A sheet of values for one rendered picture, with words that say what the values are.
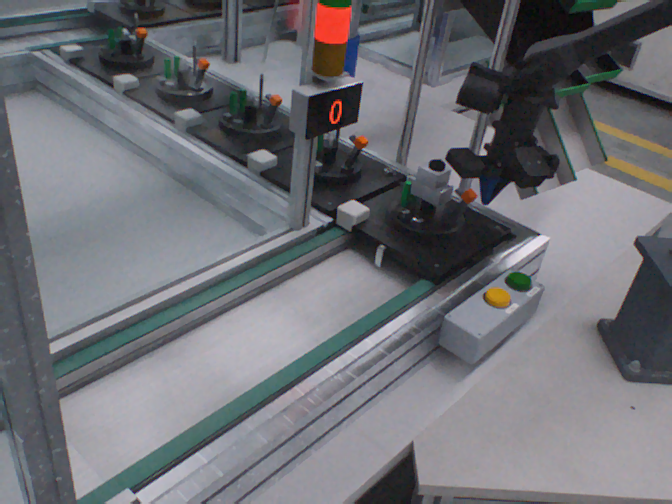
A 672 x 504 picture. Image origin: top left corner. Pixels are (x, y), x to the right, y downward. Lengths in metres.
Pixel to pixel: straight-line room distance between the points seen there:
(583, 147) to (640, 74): 3.79
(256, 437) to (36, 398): 0.39
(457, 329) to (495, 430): 0.16
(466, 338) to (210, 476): 0.46
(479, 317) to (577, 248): 0.51
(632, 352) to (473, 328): 0.30
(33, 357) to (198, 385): 0.51
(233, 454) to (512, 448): 0.43
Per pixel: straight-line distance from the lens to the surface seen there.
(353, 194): 1.32
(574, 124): 1.62
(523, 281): 1.18
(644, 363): 1.25
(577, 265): 1.49
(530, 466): 1.04
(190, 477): 0.83
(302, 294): 1.13
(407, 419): 1.04
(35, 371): 0.49
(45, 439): 0.55
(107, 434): 0.93
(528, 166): 1.08
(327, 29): 1.03
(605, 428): 1.15
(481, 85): 1.08
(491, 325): 1.08
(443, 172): 1.21
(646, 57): 5.36
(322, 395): 0.91
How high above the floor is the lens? 1.62
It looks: 35 degrees down
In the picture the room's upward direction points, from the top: 8 degrees clockwise
